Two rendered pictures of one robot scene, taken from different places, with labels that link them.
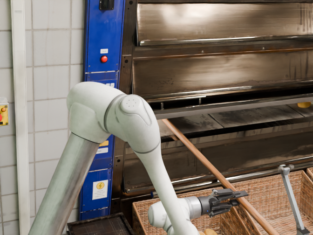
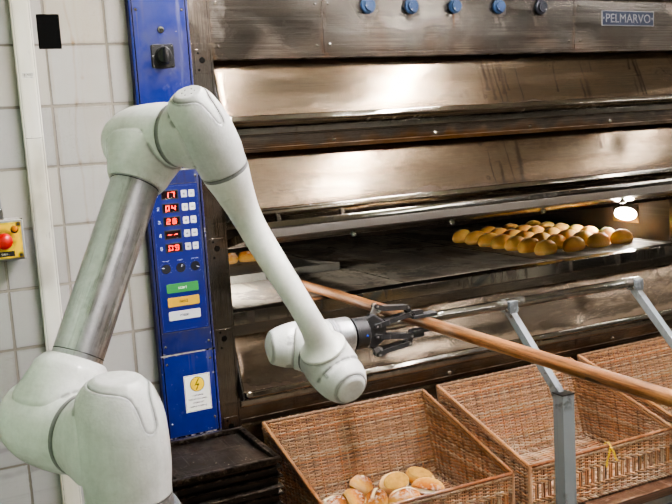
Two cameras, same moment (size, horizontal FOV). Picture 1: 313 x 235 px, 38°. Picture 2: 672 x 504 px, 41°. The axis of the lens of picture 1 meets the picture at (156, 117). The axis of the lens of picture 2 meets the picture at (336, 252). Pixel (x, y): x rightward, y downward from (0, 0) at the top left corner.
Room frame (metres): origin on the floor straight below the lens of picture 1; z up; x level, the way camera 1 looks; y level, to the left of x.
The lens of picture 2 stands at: (-0.55, -0.23, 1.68)
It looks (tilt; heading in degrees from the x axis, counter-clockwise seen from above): 8 degrees down; 1
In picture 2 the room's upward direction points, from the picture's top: 4 degrees counter-clockwise
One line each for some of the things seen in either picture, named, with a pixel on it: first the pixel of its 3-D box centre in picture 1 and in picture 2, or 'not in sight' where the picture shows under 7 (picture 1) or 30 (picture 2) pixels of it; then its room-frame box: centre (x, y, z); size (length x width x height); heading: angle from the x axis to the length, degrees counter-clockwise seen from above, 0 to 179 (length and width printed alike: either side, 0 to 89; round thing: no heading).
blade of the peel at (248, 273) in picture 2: not in sight; (250, 269); (2.65, 0.16, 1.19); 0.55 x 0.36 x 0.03; 118
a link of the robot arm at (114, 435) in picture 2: not in sight; (119, 434); (0.97, 0.21, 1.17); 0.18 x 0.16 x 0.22; 55
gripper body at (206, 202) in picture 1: (207, 204); (367, 331); (1.53, -0.25, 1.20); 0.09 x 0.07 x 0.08; 118
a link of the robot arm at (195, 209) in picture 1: (191, 207); (340, 336); (1.50, -0.18, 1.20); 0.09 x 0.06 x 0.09; 28
